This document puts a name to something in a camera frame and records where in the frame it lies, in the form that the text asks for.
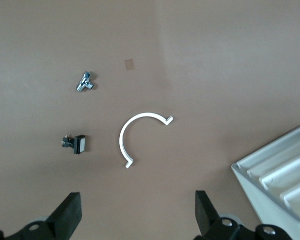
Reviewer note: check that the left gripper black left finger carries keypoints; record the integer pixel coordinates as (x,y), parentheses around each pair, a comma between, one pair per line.
(65,217)

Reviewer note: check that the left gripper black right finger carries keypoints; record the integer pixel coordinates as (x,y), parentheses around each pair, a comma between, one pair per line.
(206,215)

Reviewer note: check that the white drawer cabinet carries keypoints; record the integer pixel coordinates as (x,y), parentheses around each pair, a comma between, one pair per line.
(254,192)

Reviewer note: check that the small metal blue component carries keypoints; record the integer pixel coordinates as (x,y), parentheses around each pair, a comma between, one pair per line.
(85,82)

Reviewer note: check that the black square switch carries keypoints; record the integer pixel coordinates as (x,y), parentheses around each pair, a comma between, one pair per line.
(78,144)

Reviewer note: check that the white curved plastic bracket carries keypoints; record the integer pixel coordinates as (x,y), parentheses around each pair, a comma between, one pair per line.
(122,140)

